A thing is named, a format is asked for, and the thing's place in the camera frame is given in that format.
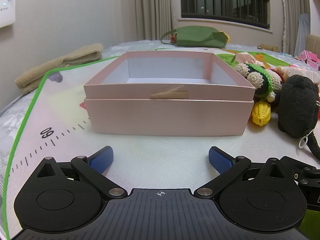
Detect light blue mesh cover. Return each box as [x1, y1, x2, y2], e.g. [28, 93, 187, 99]
[296, 12, 312, 57]

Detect yellow toy corn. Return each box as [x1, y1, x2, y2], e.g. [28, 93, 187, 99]
[251, 100, 272, 126]

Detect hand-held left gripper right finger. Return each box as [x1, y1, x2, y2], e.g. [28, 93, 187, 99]
[194, 146, 292, 200]

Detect white wall device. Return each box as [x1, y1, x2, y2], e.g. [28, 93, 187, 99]
[0, 0, 16, 28]

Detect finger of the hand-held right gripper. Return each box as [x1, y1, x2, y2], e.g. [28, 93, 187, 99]
[280, 156, 317, 180]

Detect printed play mat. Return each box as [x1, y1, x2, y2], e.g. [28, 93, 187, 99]
[0, 46, 320, 240]

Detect crochet doll with green outfit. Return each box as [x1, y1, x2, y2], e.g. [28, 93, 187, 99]
[234, 62, 284, 103]

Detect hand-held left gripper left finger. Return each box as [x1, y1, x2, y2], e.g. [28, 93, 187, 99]
[32, 145, 128, 198]

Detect beige curtain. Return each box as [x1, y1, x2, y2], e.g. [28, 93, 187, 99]
[269, 0, 312, 55]
[134, 0, 182, 41]

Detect pink-dressed baby doll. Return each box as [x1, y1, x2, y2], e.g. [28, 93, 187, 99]
[235, 51, 265, 68]

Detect beige folded blanket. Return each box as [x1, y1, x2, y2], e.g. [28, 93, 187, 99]
[14, 43, 104, 95]

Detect small tan cardboard piece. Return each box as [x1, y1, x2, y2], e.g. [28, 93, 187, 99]
[257, 44, 279, 52]

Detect beige padded headboard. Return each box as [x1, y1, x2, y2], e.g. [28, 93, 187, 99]
[306, 34, 320, 55]

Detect pink toy blocks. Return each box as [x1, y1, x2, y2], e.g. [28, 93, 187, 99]
[299, 50, 320, 72]

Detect black plush toy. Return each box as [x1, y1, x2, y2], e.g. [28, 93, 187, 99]
[276, 75, 320, 160]

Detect pink cardboard box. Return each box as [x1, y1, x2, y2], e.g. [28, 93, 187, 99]
[83, 50, 256, 137]

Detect window with black railing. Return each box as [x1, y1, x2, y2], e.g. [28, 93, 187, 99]
[179, 0, 271, 30]

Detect green cloth bag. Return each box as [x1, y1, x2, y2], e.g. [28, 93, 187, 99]
[160, 26, 230, 48]

